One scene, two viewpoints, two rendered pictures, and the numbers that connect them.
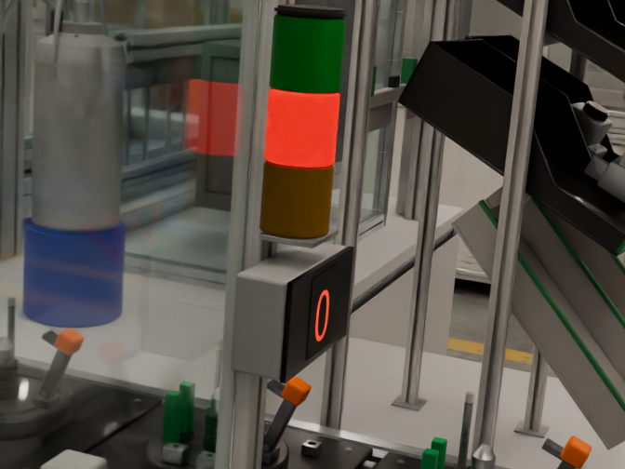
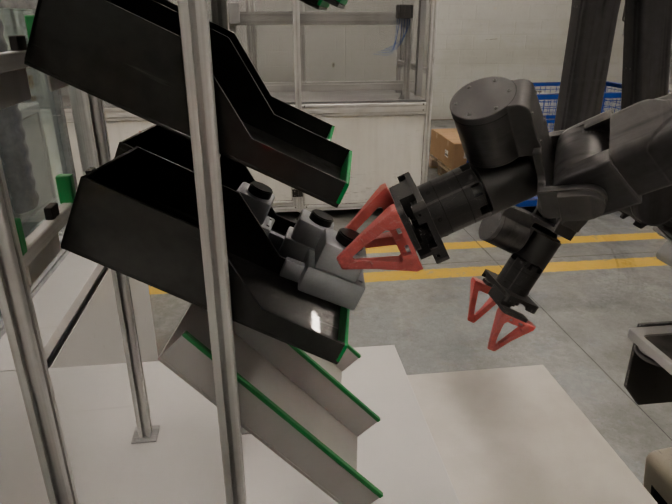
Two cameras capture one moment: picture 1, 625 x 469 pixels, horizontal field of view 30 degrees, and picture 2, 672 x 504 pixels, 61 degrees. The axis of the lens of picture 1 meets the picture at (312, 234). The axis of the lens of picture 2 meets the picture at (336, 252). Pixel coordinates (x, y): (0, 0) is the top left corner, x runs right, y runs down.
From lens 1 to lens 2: 0.69 m
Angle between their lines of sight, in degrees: 28
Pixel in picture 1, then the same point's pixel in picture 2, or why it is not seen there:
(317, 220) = not seen: outside the picture
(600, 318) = (307, 376)
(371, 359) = (102, 388)
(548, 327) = (279, 432)
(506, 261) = (229, 396)
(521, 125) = (215, 262)
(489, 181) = not seen: hidden behind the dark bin
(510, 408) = not seen: hidden behind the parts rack
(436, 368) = (158, 379)
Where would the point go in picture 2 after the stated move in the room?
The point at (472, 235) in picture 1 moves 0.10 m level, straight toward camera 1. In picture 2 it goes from (183, 366) to (195, 430)
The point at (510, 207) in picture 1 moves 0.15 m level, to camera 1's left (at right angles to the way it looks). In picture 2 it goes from (221, 345) to (40, 391)
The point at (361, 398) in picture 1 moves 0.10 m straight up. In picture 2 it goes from (103, 446) to (93, 394)
